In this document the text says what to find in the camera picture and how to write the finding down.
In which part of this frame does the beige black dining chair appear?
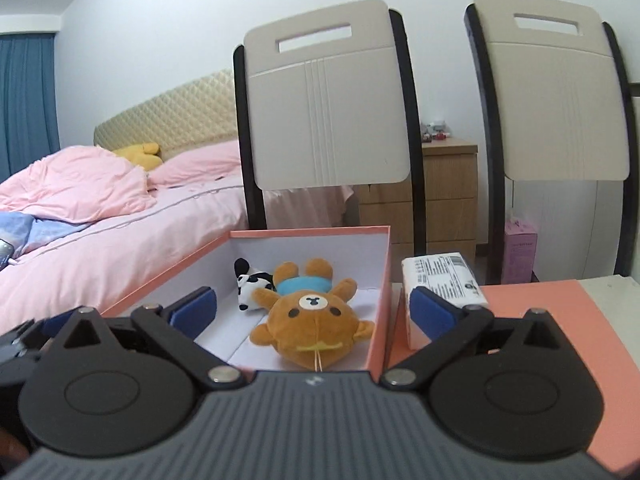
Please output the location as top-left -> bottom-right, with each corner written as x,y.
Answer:
464,0 -> 640,286
232,0 -> 427,281

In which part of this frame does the white desktop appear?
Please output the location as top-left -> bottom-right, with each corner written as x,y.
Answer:
391,275 -> 640,356

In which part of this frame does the light blue blanket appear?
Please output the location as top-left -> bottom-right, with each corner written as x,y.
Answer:
0,211 -> 91,256

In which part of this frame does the beige quilted headboard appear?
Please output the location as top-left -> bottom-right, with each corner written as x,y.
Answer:
94,69 -> 241,161

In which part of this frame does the wooden nightstand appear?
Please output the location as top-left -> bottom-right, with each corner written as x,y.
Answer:
357,140 -> 478,261

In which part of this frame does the pink cardboard box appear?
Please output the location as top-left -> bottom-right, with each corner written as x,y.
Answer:
100,226 -> 392,381

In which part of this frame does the brown bear plush toy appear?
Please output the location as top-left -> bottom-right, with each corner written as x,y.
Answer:
250,258 -> 376,372

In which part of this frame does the white tissue pack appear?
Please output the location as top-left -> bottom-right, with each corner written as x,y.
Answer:
401,252 -> 490,351

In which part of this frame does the pink carton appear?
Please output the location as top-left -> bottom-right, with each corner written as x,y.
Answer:
502,217 -> 538,285

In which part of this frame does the bed with pink sheet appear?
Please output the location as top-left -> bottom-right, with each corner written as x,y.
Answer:
0,175 -> 361,333

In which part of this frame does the pink pillow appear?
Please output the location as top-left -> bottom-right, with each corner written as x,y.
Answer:
147,140 -> 243,188

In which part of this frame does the small toy cluster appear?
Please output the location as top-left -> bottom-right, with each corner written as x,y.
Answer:
420,120 -> 451,142

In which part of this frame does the yellow plush toy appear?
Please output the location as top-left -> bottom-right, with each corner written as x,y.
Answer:
111,142 -> 164,170

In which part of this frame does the blue curtain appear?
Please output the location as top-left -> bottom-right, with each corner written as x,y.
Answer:
0,32 -> 61,181

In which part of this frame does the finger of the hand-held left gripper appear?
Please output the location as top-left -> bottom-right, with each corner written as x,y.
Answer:
36,312 -> 76,339

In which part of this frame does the pink duvet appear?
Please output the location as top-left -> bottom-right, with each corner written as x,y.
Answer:
0,146 -> 158,223

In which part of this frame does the pink box lid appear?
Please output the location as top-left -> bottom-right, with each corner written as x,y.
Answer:
385,280 -> 640,478

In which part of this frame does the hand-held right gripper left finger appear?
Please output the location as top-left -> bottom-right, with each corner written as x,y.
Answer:
47,287 -> 246,392

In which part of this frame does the black white panda plush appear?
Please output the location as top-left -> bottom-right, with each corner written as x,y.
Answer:
234,258 -> 277,312

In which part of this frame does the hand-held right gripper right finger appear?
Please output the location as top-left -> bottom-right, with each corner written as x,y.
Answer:
382,287 -> 581,392

